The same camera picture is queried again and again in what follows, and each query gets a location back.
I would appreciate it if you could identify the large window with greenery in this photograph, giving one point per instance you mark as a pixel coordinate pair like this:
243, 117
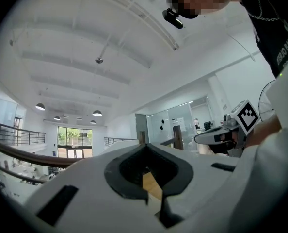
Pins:
73, 142

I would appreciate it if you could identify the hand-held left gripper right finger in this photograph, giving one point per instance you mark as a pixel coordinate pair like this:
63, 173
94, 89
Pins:
202, 178

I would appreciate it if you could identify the glass partition wall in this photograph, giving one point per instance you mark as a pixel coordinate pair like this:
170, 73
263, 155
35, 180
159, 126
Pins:
197, 110

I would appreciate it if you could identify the black dome pendant lamp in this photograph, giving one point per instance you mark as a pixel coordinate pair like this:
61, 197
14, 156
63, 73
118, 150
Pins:
57, 118
40, 106
92, 121
97, 113

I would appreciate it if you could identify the person's black printed t-shirt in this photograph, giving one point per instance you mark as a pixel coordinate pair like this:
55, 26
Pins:
275, 33

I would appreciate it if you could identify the black railing with wooden handrail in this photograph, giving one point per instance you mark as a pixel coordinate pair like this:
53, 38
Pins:
37, 158

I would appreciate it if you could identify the black computer monitor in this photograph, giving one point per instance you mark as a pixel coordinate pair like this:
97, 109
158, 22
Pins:
207, 125

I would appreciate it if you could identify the person's right forearm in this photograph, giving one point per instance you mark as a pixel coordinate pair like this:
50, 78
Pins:
265, 128

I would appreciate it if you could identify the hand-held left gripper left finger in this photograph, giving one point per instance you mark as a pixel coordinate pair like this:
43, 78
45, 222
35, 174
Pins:
98, 215

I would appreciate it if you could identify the distant black stair railing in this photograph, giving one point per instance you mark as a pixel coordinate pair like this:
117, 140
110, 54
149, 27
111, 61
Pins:
119, 139

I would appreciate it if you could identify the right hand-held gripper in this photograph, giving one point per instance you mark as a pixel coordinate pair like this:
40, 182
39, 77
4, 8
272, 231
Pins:
247, 116

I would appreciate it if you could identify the grey door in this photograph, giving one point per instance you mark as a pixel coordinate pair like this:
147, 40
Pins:
141, 122

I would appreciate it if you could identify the white paper notice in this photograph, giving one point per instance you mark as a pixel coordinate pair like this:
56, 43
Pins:
180, 121

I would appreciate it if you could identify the ceiling mounted camera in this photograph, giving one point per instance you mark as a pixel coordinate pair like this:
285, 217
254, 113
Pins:
99, 60

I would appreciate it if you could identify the person's right hand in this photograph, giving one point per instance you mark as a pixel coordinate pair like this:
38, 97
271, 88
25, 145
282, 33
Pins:
222, 138

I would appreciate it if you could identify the distant black balcony railing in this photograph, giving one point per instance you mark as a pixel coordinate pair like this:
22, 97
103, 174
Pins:
25, 136

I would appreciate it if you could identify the wooden table with hairpin legs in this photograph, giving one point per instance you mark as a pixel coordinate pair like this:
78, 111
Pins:
152, 186

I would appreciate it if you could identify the black head camera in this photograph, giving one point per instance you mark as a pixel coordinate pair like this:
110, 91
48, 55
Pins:
173, 18

